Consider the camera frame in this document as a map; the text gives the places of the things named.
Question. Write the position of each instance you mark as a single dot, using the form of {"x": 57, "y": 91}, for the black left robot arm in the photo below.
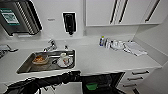
{"x": 36, "y": 83}

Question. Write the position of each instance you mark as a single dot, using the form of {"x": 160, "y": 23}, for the stainless steel dishwasher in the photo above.
{"x": 106, "y": 81}

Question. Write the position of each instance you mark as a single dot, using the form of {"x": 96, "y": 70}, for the white plate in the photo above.
{"x": 70, "y": 63}

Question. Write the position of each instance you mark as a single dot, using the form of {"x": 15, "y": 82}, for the white cup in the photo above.
{"x": 64, "y": 59}

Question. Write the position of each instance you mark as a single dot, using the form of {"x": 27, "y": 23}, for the small black sink knob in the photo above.
{"x": 66, "y": 47}

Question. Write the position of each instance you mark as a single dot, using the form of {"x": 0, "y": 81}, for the chrome sink faucet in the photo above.
{"x": 50, "y": 44}

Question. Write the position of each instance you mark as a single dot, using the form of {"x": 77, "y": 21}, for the blue dish soap bottle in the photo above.
{"x": 102, "y": 41}

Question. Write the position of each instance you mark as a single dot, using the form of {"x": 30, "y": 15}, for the small white bottle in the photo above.
{"x": 107, "y": 43}

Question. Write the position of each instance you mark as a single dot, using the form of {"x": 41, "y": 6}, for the stainless steel sink basin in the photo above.
{"x": 25, "y": 67}

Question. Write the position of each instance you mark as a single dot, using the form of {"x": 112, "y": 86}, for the white narrow drawer cabinet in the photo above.
{"x": 138, "y": 80}

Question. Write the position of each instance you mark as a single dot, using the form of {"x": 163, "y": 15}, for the steel paper towel dispenser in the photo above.
{"x": 18, "y": 16}

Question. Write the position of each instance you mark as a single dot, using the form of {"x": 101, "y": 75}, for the white wall outlet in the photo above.
{"x": 85, "y": 32}

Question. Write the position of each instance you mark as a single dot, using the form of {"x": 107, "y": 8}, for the black wall soap dispenser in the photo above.
{"x": 69, "y": 23}

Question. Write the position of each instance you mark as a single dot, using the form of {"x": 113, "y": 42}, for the small grey wall label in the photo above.
{"x": 51, "y": 19}

